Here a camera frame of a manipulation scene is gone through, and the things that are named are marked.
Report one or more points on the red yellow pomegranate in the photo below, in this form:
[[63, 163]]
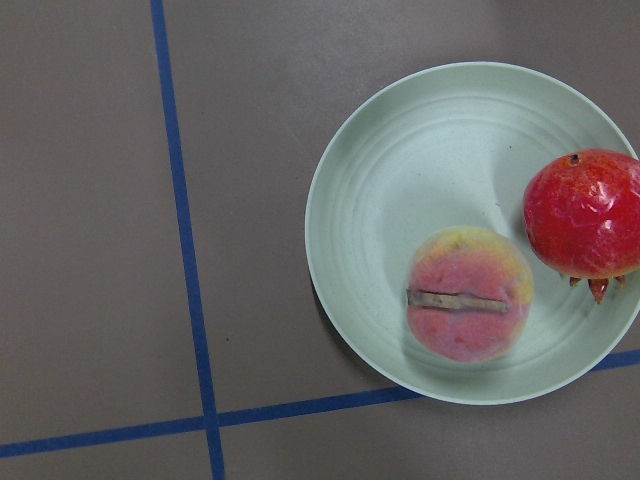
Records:
[[581, 217]]

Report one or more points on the yellow pink peach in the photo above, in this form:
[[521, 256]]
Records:
[[469, 294]]

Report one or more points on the green plate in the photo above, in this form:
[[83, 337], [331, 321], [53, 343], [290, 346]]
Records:
[[450, 146]]

